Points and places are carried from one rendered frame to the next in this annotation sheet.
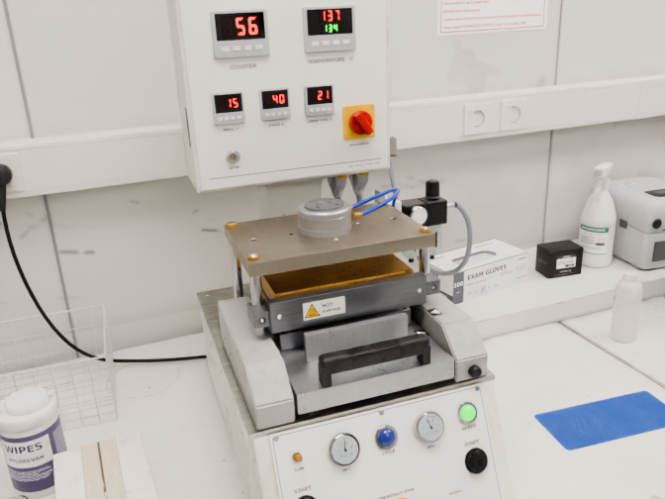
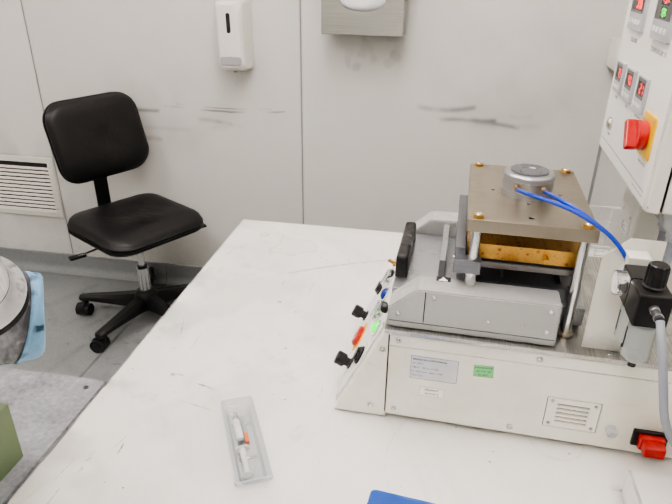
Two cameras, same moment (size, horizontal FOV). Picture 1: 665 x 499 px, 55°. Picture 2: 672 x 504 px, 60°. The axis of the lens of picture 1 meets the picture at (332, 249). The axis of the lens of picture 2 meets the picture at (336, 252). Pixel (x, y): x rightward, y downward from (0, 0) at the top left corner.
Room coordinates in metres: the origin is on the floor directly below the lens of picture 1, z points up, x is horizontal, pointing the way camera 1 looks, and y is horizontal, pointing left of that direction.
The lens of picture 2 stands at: (1.09, -0.91, 1.44)
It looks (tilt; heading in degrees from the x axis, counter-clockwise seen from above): 26 degrees down; 120
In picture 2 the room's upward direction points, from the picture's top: 1 degrees clockwise
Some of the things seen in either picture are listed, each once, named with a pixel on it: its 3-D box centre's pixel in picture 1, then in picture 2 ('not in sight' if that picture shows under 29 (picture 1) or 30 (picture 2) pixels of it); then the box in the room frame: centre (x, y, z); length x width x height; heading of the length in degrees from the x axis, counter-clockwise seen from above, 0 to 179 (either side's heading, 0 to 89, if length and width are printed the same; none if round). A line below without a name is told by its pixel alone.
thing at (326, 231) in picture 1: (332, 237); (545, 213); (0.94, 0.00, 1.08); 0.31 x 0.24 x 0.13; 108
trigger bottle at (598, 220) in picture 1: (598, 215); not in sight; (1.47, -0.64, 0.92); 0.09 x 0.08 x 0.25; 141
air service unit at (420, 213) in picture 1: (421, 223); (635, 306); (1.09, -0.16, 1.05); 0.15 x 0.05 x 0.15; 108
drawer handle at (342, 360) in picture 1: (375, 358); (406, 247); (0.72, -0.05, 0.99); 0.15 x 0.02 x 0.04; 108
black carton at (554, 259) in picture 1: (558, 258); not in sight; (1.42, -0.54, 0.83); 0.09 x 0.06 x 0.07; 104
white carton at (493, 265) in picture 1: (474, 269); not in sight; (1.37, -0.33, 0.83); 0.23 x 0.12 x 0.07; 120
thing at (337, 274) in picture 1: (332, 255); (521, 219); (0.90, 0.00, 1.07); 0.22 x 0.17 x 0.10; 108
